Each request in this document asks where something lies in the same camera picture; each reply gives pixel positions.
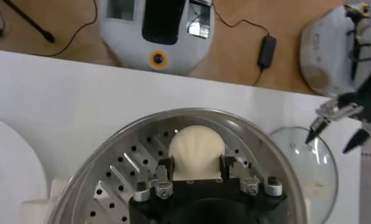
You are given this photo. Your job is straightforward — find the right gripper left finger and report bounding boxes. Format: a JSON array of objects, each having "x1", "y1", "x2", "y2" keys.
[{"x1": 132, "y1": 156, "x2": 175, "y2": 203}]

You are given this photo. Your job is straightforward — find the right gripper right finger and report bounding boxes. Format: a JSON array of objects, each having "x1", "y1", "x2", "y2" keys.
[{"x1": 219, "y1": 155, "x2": 283, "y2": 197}]

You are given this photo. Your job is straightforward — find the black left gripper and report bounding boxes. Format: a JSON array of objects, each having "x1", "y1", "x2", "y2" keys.
[{"x1": 305, "y1": 72, "x2": 371, "y2": 154}]

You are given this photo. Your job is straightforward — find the white steamed baozi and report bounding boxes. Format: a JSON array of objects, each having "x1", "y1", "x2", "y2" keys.
[{"x1": 168, "y1": 125, "x2": 226, "y2": 181}]

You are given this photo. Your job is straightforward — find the glass lid with cream handle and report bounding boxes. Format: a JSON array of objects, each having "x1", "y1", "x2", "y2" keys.
[{"x1": 269, "y1": 126, "x2": 339, "y2": 224}]

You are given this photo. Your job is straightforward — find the perforated stainless steel steamer basket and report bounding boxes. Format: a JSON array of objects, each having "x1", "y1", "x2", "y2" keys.
[{"x1": 47, "y1": 107, "x2": 308, "y2": 224}]

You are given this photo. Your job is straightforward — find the black floor power adapter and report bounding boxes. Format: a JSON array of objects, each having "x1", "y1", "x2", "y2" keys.
[{"x1": 212, "y1": 2, "x2": 277, "y2": 88}]

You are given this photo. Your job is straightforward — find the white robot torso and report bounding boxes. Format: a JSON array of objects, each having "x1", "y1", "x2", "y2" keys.
[{"x1": 97, "y1": 0, "x2": 216, "y2": 77}]

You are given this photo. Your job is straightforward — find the white round plate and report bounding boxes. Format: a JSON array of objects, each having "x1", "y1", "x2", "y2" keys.
[{"x1": 0, "y1": 117, "x2": 49, "y2": 224}]

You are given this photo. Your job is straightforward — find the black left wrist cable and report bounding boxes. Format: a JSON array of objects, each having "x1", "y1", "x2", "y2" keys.
[{"x1": 343, "y1": 2, "x2": 371, "y2": 82}]

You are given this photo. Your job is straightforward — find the thin black floor cable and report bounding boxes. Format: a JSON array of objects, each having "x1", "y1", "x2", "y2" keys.
[{"x1": 33, "y1": 0, "x2": 99, "y2": 58}]

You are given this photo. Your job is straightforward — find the thick black floor cable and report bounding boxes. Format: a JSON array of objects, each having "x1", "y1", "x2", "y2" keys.
[{"x1": 2, "y1": 0, "x2": 56, "y2": 43}]

